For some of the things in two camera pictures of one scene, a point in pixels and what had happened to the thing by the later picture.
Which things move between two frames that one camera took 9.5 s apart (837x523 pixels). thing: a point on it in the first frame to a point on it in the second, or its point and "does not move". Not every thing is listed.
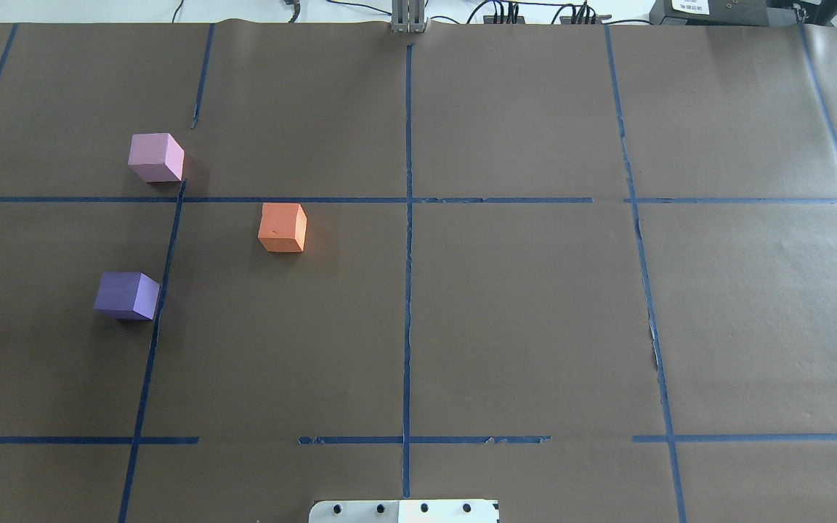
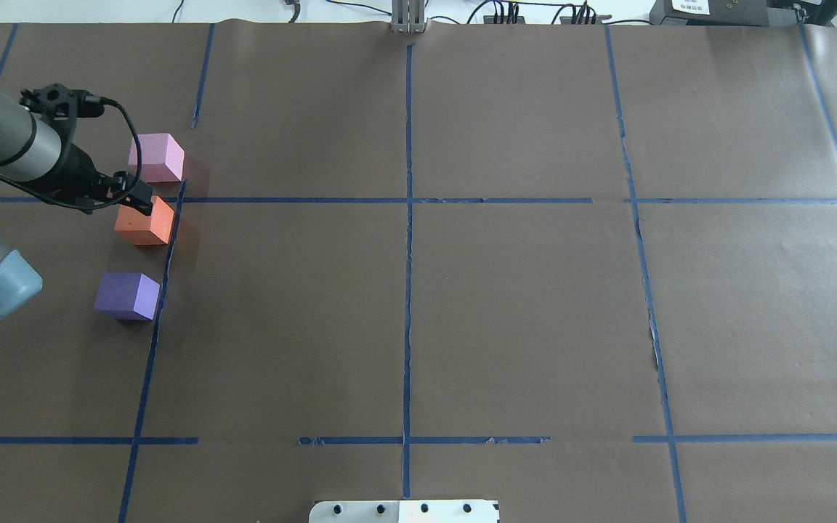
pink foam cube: (157, 157) does not move
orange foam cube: (282, 227) to (142, 229)
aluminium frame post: (408, 16) does not move
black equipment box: (809, 13) does not move
